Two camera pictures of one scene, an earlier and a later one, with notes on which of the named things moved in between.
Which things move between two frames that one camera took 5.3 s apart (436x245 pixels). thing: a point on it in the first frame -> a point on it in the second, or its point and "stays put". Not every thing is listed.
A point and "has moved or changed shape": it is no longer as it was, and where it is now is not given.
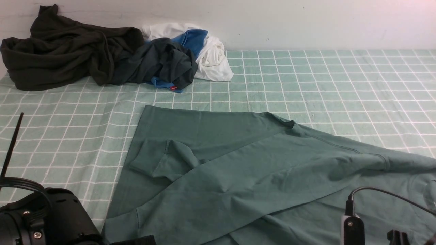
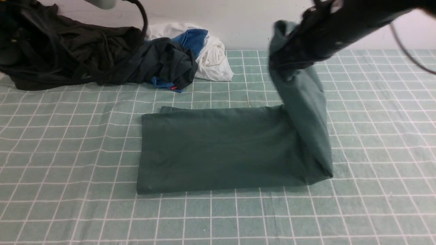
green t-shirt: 198,177 has moved or changed shape
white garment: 212,62 stays put
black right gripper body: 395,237 -> 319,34
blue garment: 190,39 stays put
